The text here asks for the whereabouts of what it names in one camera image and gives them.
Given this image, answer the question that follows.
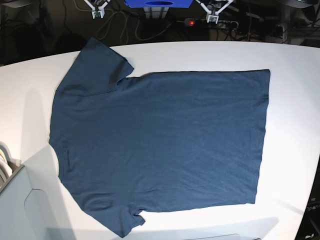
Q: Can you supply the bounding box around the grey bin at left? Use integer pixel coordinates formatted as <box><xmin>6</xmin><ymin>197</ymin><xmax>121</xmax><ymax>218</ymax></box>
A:
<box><xmin>0</xmin><ymin>143</ymin><xmax>76</xmax><ymax>240</ymax></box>

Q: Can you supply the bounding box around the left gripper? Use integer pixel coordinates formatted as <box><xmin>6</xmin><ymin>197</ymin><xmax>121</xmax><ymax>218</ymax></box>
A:
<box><xmin>195</xmin><ymin>0</ymin><xmax>234</xmax><ymax>23</ymax></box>

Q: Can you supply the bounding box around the white power strip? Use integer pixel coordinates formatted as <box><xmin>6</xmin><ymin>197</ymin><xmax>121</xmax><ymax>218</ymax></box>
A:
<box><xmin>183</xmin><ymin>18</ymin><xmax>239</xmax><ymax>30</ymax></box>

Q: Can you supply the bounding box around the dark blue T-shirt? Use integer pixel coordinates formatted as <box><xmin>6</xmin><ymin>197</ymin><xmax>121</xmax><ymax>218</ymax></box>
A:
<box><xmin>49</xmin><ymin>38</ymin><xmax>271</xmax><ymax>238</ymax></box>

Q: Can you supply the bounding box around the blue box on stand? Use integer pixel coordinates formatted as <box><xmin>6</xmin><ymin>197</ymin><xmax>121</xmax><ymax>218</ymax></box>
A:
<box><xmin>124</xmin><ymin>0</ymin><xmax>193</xmax><ymax>8</ymax></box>

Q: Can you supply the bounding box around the grey cable on floor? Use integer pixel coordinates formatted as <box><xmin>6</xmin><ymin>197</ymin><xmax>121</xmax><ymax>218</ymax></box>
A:
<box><xmin>96</xmin><ymin>7</ymin><xmax>173</xmax><ymax>42</ymax></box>

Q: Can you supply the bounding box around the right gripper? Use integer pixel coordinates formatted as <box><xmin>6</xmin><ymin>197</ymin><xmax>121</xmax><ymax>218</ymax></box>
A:
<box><xmin>84</xmin><ymin>0</ymin><xmax>110</xmax><ymax>19</ymax></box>

